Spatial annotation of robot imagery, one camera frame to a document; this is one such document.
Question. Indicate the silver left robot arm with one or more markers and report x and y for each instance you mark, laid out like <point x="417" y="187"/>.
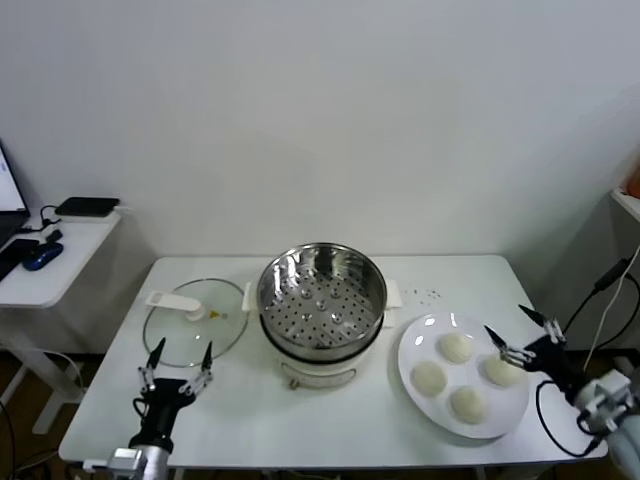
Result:
<point x="157" y="465"/>

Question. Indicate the white electric cooker base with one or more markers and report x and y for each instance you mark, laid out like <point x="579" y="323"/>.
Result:
<point x="320" y="375"/>

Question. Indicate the white steamed baozi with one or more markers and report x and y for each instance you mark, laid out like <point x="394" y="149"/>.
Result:
<point x="502" y="374"/>
<point x="469" y="405"/>
<point x="456" y="347"/>
<point x="429" y="379"/>

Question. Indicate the large white plate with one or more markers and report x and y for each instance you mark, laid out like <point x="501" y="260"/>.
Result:
<point x="425" y="345"/>

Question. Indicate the white shelf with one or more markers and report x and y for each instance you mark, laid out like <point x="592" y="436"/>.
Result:
<point x="627" y="205"/>

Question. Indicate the blue computer mouse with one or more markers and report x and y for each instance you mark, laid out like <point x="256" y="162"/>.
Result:
<point x="42" y="256"/>

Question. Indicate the black phone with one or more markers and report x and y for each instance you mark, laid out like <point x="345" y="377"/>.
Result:
<point x="15" y="252"/>

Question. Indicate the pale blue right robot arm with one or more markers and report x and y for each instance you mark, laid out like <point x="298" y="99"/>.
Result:
<point x="620" y="430"/>

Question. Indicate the flat black box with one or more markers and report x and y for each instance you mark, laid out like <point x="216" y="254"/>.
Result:
<point x="87" y="205"/>

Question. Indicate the scattered dark crumbs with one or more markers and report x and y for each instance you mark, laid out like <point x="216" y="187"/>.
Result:
<point x="422" y="295"/>

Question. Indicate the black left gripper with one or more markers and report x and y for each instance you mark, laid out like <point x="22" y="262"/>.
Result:
<point x="162" y="400"/>

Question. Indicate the black laptop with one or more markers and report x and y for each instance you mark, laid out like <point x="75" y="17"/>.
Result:
<point x="7" y="190"/>

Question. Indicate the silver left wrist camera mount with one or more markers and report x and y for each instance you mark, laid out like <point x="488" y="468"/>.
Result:
<point x="125" y="457"/>

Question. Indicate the orange object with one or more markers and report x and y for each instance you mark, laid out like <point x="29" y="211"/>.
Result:
<point x="632" y="186"/>

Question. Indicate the stainless steel steamer basket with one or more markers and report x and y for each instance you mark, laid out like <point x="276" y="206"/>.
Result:
<point x="267" y="300"/>

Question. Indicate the white side desk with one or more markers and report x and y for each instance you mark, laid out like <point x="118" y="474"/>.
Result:
<point x="75" y="260"/>

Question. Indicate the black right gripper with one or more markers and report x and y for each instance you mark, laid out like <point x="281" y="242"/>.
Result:
<point x="552" y="362"/>

